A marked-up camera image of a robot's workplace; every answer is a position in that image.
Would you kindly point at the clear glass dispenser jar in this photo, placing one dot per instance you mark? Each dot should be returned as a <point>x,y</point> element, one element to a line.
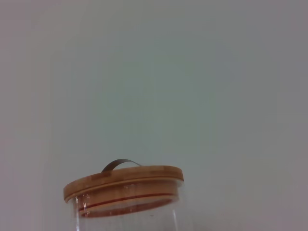
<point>125,221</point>

